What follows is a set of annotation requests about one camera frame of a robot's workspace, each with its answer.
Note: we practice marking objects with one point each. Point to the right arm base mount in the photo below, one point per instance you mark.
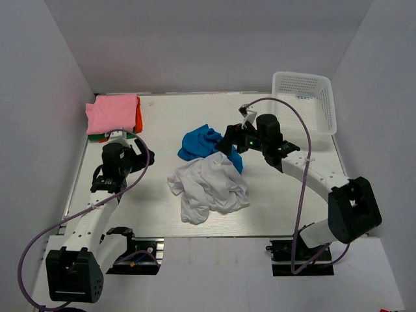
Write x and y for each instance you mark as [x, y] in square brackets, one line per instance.
[280, 253]

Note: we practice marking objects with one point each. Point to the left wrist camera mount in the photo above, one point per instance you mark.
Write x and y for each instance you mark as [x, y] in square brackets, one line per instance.
[126, 139]

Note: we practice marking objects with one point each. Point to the white t-shirt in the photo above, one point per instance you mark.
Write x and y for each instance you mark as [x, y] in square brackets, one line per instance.
[208, 184]

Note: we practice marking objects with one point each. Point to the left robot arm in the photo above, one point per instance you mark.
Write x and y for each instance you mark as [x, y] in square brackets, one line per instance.
[75, 272]

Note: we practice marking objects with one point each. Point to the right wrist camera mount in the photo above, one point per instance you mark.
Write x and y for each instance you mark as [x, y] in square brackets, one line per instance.
[249, 116]

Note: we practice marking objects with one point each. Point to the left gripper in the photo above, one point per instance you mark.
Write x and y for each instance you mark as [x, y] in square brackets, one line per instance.
[139, 158]

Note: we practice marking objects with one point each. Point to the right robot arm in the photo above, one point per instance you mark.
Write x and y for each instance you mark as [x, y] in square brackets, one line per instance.
[352, 207]

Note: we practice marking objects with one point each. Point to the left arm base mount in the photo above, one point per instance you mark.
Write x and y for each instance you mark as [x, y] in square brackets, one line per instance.
[143, 257]

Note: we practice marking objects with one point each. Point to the orange folded t-shirt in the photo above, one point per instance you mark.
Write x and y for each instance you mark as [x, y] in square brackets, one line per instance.
[139, 124]

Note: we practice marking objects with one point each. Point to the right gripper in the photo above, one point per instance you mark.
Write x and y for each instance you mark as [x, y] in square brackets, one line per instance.
[232, 132]

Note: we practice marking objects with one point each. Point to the blue t-shirt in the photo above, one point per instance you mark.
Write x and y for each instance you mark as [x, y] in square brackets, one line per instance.
[199, 143]

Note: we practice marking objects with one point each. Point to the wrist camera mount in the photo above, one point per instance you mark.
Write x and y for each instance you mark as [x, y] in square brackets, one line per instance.
[249, 116]
[126, 139]

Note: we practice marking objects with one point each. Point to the green folded t-shirt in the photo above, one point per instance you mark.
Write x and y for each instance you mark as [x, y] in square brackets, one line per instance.
[97, 137]

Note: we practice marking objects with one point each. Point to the pink folded t-shirt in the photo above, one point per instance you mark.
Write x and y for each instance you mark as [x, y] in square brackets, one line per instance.
[111, 112]

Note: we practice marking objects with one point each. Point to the white plastic basket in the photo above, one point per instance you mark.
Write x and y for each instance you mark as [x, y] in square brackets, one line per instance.
[312, 97]

